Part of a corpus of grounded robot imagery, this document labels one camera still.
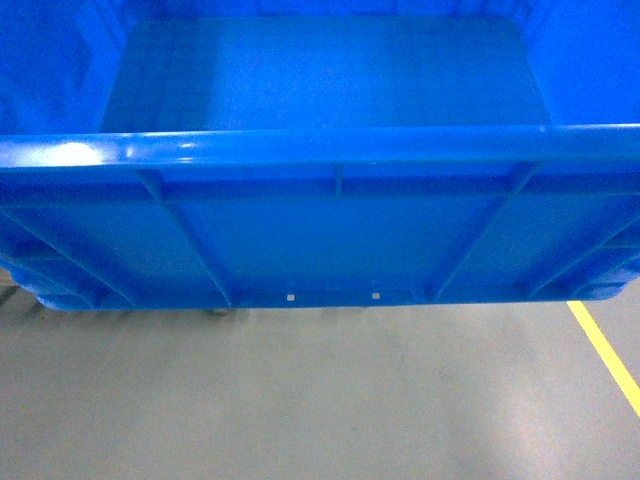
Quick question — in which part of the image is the large blue plastic crate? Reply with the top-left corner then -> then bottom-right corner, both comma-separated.
1,1 -> 639,310

